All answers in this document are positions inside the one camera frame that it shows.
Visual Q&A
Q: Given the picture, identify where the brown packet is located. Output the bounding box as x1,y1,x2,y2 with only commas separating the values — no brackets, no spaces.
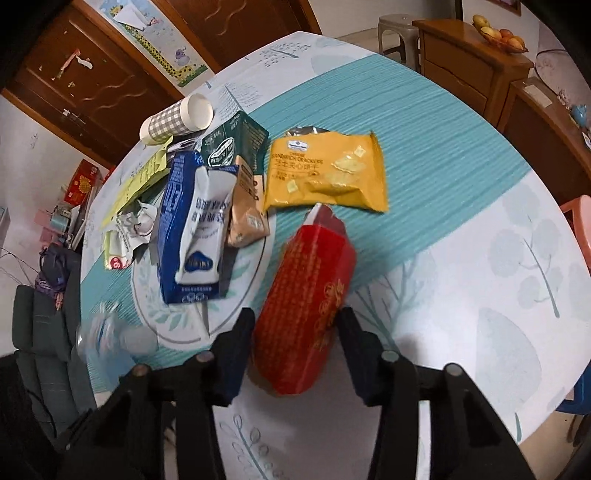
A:
227,154,271,247

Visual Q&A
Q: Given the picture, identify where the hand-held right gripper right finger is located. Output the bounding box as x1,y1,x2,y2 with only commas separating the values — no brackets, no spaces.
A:
337,306,532,480

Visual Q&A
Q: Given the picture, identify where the dark green packet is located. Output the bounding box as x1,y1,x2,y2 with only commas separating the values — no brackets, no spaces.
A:
199,111,270,176

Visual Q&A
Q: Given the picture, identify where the white side cabinet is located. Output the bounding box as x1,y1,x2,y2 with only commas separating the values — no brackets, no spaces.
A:
69,182,100,252

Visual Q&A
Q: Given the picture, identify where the pink electric fan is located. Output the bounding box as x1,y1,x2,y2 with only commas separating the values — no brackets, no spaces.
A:
534,48,578,95

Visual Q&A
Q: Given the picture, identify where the blue plastic stool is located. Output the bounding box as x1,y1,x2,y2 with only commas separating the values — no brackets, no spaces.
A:
554,378,591,416

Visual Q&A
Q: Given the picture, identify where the yellow cracker packet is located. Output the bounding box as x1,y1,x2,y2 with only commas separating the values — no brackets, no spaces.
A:
262,129,389,214

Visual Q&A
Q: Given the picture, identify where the red patterned box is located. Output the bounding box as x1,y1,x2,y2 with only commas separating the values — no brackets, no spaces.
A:
252,203,358,397

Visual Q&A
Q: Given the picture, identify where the pink plastic stool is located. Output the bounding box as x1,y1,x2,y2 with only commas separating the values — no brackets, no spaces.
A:
561,195,591,268

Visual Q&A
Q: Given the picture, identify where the giraffe height chart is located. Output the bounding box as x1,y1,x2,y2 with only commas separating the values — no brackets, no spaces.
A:
88,0,208,88

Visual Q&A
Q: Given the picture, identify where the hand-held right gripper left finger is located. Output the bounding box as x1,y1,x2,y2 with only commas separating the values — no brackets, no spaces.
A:
55,307,257,480

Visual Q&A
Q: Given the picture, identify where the dark green sofa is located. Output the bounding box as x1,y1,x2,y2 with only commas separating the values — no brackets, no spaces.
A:
11,249,100,435

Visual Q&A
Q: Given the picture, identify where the small red green packet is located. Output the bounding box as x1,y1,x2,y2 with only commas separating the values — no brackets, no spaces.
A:
102,228,139,271

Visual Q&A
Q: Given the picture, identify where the tree print tablecloth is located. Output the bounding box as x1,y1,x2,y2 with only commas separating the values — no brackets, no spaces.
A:
79,30,583,480

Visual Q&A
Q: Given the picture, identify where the small wooden cabinet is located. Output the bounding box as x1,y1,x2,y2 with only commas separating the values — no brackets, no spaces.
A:
412,18,535,127

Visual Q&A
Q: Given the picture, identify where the yellow-green packet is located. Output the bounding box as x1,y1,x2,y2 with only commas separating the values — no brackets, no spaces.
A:
100,135,174,227

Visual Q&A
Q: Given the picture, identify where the white wrapper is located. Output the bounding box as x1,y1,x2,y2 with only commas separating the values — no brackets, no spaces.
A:
115,200,160,252

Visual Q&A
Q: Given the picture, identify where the fruit bowl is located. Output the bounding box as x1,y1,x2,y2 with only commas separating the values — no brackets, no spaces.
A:
472,14,528,54

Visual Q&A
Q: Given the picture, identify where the large red carton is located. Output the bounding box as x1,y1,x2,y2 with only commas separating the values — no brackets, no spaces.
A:
65,159,102,206

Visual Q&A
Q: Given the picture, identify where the small dark wrapper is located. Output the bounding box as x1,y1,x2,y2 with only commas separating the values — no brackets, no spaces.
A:
167,138,204,160

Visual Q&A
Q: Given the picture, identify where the clear plastic bottle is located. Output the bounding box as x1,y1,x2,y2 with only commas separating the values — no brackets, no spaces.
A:
74,300,158,370

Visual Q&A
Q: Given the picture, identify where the checked paper cup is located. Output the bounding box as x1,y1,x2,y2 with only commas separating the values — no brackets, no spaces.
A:
139,93,214,147

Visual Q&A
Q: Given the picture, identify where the blue white milk carton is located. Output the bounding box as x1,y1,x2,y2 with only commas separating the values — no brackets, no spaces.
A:
158,150,241,304

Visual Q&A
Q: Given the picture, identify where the brown wooden door with stickers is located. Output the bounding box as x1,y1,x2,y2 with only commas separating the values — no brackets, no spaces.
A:
2,0,185,169

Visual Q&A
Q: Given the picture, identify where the purple bag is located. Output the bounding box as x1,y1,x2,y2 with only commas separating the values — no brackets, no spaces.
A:
37,244,70,310

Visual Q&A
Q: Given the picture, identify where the grey plastic stool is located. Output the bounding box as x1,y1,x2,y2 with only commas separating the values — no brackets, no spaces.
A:
378,14,421,70

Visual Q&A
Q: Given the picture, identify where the long wooden cabinet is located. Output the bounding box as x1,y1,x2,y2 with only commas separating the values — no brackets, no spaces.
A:
496,78,591,206

